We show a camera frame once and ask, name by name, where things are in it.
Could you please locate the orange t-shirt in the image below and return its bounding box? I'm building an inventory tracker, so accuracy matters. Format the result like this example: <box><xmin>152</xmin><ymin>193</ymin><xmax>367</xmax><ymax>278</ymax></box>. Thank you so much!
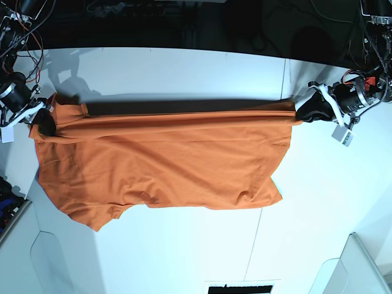
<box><xmin>29</xmin><ymin>102</ymin><xmax>299</xmax><ymax>231</ymax></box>

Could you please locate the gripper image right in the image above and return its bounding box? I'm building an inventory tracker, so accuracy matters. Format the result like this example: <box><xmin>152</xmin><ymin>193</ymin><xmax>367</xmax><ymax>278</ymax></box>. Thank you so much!
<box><xmin>295</xmin><ymin>76</ymin><xmax>383</xmax><ymax>129</ymax></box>

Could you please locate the grey panel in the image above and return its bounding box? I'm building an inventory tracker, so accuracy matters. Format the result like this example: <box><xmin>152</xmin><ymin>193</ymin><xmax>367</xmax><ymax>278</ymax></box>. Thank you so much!
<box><xmin>1</xmin><ymin>202</ymin><xmax>75</xmax><ymax>293</ymax></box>
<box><xmin>309</xmin><ymin>233</ymin><xmax>391</xmax><ymax>294</ymax></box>

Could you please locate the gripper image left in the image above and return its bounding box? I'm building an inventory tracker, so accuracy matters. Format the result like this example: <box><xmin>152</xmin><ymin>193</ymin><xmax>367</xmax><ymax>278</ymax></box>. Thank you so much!
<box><xmin>1</xmin><ymin>78</ymin><xmax>56</xmax><ymax>137</ymax></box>

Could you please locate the grey panel left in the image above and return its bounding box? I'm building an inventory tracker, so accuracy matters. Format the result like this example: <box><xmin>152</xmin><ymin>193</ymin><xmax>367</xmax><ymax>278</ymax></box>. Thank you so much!
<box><xmin>1</xmin><ymin>202</ymin><xmax>75</xmax><ymax>293</ymax></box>

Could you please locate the white framed black slot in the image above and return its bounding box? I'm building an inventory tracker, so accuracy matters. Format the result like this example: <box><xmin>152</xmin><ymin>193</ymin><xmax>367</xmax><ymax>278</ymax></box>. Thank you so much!
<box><xmin>203</xmin><ymin>279</ymin><xmax>281</xmax><ymax>294</ymax></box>

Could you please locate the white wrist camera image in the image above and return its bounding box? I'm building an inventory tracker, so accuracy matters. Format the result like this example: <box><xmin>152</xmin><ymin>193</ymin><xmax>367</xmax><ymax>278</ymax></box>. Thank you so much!
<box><xmin>1</xmin><ymin>127</ymin><xmax>14</xmax><ymax>143</ymax></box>
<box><xmin>332</xmin><ymin>125</ymin><xmax>355</xmax><ymax>147</ymax></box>

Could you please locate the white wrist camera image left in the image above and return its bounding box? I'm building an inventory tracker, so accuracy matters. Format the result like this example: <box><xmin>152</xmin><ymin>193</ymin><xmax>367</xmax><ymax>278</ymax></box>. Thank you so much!
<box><xmin>1</xmin><ymin>127</ymin><xmax>14</xmax><ymax>143</ymax></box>

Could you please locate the grey panel right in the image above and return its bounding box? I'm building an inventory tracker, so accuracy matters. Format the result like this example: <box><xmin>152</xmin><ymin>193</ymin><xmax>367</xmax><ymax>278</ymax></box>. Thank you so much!
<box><xmin>309</xmin><ymin>233</ymin><xmax>391</xmax><ymax>294</ymax></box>

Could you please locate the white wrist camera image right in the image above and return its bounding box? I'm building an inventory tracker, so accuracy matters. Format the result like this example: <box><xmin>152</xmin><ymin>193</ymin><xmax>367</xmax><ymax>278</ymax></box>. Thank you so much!
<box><xmin>332</xmin><ymin>125</ymin><xmax>355</xmax><ymax>147</ymax></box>

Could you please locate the bin with dark items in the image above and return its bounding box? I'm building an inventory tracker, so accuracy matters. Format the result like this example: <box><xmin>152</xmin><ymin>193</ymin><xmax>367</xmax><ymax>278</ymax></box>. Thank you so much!
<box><xmin>0</xmin><ymin>177</ymin><xmax>26</xmax><ymax>234</ymax></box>

